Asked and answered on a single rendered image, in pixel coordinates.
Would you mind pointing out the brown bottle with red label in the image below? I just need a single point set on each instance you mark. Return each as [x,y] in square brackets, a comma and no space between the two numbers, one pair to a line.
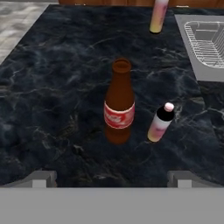
[119,105]

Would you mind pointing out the small pink and black bottle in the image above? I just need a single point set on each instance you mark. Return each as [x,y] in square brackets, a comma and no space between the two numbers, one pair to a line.
[160,122]

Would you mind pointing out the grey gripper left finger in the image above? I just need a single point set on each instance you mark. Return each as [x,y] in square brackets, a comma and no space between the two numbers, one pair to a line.
[40,178]

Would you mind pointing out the grey sink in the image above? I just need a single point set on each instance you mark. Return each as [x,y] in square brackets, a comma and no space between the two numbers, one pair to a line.
[189,32]

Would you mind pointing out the tall pink and yellow bottle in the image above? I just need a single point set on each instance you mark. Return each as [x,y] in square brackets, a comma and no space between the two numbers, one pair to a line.
[158,16]

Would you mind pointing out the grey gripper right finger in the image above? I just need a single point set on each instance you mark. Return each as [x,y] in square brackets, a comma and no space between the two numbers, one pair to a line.
[183,178]

